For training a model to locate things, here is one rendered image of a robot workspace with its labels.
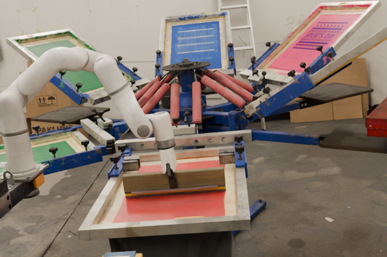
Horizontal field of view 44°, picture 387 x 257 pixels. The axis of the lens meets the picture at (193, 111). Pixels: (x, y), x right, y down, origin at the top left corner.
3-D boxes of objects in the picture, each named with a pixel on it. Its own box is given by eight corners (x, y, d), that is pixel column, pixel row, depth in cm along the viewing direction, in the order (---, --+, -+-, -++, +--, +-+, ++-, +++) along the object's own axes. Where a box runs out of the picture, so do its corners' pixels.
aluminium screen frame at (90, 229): (251, 229, 160) (250, 219, 159) (79, 240, 165) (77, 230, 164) (242, 152, 236) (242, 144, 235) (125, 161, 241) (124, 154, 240)
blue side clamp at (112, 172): (120, 186, 211) (118, 172, 210) (109, 188, 212) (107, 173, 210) (133, 163, 240) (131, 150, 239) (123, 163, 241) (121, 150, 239)
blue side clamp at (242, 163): (247, 177, 207) (246, 162, 205) (236, 178, 207) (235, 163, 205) (245, 154, 236) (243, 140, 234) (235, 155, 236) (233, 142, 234)
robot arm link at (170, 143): (156, 136, 194) (158, 142, 195) (154, 143, 185) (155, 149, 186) (175, 133, 193) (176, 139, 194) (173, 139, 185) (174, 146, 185)
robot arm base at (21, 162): (-9, 178, 180) (-17, 139, 176) (9, 166, 192) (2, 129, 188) (30, 177, 177) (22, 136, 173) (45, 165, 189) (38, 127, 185)
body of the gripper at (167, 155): (158, 140, 194) (163, 166, 197) (154, 148, 184) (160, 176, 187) (175, 137, 194) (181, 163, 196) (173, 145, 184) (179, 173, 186)
